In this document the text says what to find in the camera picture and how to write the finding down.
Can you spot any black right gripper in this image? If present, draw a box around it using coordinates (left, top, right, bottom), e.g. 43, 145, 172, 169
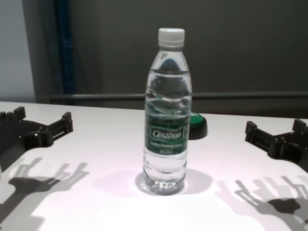
244, 118, 308, 173

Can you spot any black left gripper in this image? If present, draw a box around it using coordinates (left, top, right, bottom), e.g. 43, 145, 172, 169
0, 106, 74, 158

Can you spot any clear water bottle green label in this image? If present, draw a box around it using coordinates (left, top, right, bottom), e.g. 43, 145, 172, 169
142, 27, 193, 195

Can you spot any green YES button black base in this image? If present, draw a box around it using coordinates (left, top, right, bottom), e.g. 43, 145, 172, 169
189, 112, 208, 141

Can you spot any grey horizontal rail bar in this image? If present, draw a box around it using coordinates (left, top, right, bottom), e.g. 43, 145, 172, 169
49, 92, 308, 103

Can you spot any blue vertical post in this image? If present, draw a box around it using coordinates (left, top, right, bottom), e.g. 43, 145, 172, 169
59, 0, 74, 96

